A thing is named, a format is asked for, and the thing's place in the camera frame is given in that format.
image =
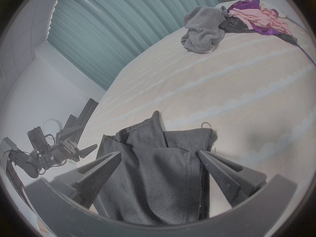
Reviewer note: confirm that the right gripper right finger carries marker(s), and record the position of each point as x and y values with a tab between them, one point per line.
222	181

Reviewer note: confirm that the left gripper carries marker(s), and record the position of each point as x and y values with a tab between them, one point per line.
66	150

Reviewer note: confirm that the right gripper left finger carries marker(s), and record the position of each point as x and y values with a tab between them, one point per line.
97	181

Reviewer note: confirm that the black T-shirt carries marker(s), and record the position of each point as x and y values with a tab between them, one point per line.
153	176

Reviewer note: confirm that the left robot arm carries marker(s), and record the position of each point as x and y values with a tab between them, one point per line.
24	162

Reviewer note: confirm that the bed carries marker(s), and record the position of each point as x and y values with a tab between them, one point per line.
222	95

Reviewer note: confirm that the pile of clothes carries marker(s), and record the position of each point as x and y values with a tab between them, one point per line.
256	18

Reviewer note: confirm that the black chest of drawers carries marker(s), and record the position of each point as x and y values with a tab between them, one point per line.
85	115

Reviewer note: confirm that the round mirror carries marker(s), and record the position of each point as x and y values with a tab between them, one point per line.
53	125

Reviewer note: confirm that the blue-green curtain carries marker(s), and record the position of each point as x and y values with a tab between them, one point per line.
86	48
148	9

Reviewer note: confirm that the grey garment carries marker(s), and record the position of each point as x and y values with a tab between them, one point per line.
202	31

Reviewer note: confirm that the white printed pillow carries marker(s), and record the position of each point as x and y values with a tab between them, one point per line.
282	13

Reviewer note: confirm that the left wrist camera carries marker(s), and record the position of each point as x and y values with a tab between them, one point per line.
37	137

